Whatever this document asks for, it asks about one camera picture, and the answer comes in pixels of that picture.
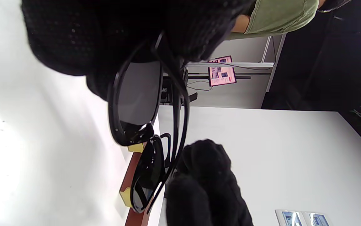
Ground person's left hand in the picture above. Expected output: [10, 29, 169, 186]
[20, 0, 256, 101]

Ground black sunglasses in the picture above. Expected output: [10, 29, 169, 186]
[107, 31, 191, 214]

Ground person's right hand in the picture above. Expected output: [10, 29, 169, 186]
[165, 139, 254, 226]

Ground monitor with pink screen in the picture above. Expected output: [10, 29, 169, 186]
[208, 56, 237, 87]

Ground white partition board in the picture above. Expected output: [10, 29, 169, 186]
[158, 106, 361, 226]

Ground small blue white poster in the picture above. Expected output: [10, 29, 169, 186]
[275, 209, 306, 226]
[304, 212, 331, 226]

